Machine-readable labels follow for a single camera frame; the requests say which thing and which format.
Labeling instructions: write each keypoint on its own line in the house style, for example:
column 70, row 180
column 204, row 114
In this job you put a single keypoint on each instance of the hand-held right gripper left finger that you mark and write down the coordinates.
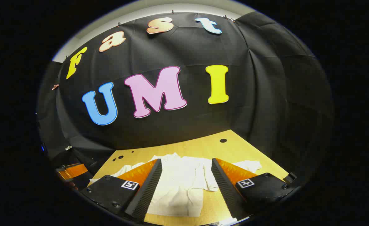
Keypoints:
column 150, row 188

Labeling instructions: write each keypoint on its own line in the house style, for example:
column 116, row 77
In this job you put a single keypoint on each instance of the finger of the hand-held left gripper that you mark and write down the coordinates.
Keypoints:
column 73, row 171

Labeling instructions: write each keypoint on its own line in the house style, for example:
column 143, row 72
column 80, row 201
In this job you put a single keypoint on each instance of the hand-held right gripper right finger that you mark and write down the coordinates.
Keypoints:
column 225, row 185

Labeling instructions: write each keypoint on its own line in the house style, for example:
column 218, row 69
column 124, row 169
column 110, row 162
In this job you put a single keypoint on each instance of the cream white sweatshirt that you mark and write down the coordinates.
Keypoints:
column 178, row 188

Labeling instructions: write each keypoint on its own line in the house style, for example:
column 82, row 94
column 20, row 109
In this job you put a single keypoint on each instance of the black backdrop cloth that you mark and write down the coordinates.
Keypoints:
column 266, row 94

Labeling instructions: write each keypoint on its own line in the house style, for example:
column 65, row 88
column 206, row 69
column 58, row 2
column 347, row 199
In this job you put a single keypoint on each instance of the black table edge bracket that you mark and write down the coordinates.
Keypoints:
column 290, row 178

